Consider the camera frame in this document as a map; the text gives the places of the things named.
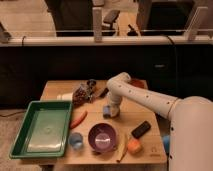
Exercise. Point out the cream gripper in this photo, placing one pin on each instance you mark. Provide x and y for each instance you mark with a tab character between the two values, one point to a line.
114	111

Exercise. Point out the blue sponge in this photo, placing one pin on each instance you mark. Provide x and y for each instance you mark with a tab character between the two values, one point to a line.
106	111

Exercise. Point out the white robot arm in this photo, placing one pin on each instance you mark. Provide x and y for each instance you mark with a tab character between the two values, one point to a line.
191	118

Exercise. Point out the green plastic tray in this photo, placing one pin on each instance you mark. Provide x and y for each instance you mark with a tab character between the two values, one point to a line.
44	130

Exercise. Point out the purple bowl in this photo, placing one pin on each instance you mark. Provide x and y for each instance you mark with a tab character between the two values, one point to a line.
102	137

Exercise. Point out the black rectangular remote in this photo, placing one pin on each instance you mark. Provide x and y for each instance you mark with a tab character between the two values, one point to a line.
141	129

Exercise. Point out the orange carrot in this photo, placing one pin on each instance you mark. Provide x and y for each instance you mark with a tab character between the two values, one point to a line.
79	120

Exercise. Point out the yellow banana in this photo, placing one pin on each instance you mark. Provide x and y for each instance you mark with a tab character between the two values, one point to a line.
121	147

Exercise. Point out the orange bowl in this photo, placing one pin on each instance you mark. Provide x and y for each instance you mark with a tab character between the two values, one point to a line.
137	83

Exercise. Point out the orange fruit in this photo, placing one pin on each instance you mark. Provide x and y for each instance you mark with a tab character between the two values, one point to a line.
134	146

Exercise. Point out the blue cup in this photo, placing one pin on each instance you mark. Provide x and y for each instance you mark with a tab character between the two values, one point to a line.
76	140

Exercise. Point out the black office chair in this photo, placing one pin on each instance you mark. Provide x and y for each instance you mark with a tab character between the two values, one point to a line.
108	21

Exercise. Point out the black handled knife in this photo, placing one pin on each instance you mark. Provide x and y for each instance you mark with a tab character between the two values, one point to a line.
101	93

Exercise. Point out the white horizontal rail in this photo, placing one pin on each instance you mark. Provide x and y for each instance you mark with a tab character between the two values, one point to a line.
106	41

